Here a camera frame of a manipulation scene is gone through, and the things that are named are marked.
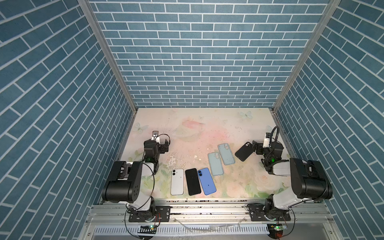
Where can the blue phone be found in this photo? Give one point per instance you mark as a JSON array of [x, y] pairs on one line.
[[206, 181]]

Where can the white phone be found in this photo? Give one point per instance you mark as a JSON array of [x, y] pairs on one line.
[[177, 182]]

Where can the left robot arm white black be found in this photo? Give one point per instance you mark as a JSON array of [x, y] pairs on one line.
[[124, 180]]

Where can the aluminium front rail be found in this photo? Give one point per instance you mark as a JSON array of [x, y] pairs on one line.
[[224, 211]]

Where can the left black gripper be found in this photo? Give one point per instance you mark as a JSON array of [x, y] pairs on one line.
[[162, 144]]

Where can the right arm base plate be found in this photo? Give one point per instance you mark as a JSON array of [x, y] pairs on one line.
[[260, 213]]

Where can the black phone screen up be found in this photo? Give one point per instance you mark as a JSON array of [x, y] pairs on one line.
[[193, 183]]

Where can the black phone case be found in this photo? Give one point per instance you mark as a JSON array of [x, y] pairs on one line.
[[245, 151]]

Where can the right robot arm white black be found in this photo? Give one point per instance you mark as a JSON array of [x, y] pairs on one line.
[[309, 182]]

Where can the white slotted cable duct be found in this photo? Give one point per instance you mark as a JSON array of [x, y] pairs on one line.
[[179, 230]]

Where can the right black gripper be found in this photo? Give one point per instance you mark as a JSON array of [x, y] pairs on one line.
[[256, 147]]

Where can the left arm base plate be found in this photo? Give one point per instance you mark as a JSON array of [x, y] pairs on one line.
[[162, 212]]

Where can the light teal case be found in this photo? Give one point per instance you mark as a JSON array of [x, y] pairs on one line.
[[226, 154], [215, 164]]

